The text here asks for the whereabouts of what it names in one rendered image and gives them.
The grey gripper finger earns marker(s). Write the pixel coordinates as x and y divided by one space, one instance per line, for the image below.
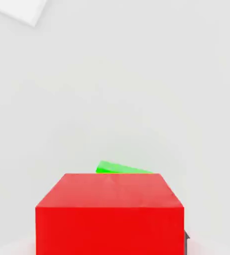
186 243

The small red cube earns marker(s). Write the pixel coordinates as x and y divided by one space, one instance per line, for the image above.
109 219

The small green cube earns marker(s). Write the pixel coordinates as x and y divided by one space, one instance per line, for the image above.
114 168

